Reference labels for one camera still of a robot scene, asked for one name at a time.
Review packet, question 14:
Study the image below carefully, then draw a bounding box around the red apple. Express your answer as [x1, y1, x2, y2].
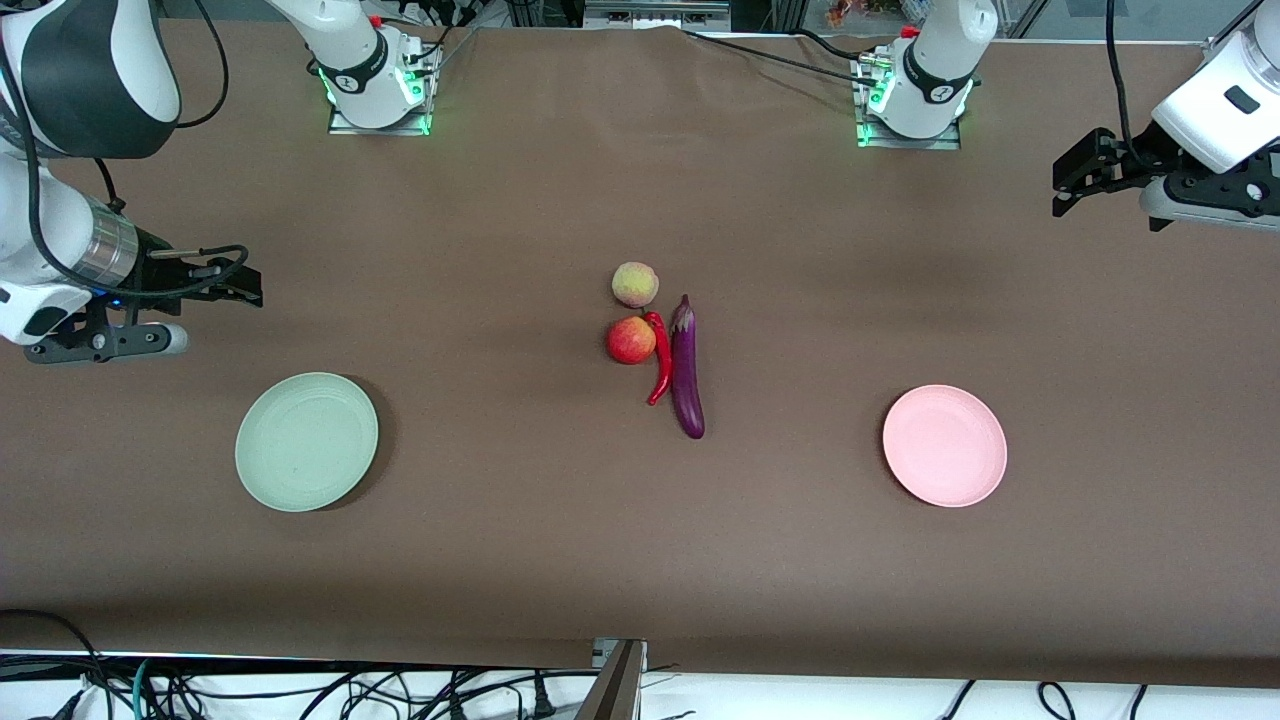
[605, 315, 658, 366]

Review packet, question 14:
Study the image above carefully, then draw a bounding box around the yellow-pink peach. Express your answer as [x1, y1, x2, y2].
[611, 261, 661, 309]

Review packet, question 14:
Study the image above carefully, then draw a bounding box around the red chili pepper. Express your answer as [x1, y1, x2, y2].
[641, 311, 674, 407]

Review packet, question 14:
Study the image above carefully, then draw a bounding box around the purple eggplant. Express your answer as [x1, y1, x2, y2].
[669, 294, 707, 441]

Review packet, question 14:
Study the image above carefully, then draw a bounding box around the green round plate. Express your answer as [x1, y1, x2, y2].
[234, 372, 381, 514]

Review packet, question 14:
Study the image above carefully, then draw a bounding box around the brown table cloth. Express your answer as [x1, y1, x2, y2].
[0, 18, 1280, 691]

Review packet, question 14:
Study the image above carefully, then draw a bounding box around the colourful toy pile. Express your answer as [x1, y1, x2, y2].
[825, 0, 901, 29]

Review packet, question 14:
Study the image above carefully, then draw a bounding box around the pink round plate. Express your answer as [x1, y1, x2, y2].
[882, 384, 1009, 509]

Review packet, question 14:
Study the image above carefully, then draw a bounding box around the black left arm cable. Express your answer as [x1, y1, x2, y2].
[1105, 0, 1141, 166]

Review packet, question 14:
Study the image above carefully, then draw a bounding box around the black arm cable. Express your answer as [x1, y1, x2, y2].
[0, 0, 251, 301]
[1105, 0, 1141, 166]

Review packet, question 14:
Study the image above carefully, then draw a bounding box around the silver aluminium corner rail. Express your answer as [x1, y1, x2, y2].
[1203, 0, 1280, 69]

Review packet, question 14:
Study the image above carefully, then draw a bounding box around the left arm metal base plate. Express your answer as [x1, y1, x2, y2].
[855, 50, 966, 151]

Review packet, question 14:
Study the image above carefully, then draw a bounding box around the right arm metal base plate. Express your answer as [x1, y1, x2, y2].
[328, 38, 441, 137]

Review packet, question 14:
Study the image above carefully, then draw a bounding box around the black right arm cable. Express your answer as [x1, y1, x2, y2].
[0, 0, 251, 301]

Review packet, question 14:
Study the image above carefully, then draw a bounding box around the short black table cable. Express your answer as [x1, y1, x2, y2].
[790, 28, 891, 65]

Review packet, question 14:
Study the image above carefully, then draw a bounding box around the long black table cable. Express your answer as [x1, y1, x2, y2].
[680, 28, 881, 86]

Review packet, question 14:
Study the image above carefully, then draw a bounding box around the thick black looped cable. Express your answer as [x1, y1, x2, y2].
[0, 608, 113, 720]

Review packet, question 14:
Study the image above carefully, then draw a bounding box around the black cable with plug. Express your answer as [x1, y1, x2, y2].
[440, 668, 557, 720]

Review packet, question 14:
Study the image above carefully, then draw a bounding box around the grey metal post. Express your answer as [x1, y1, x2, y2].
[575, 640, 646, 720]

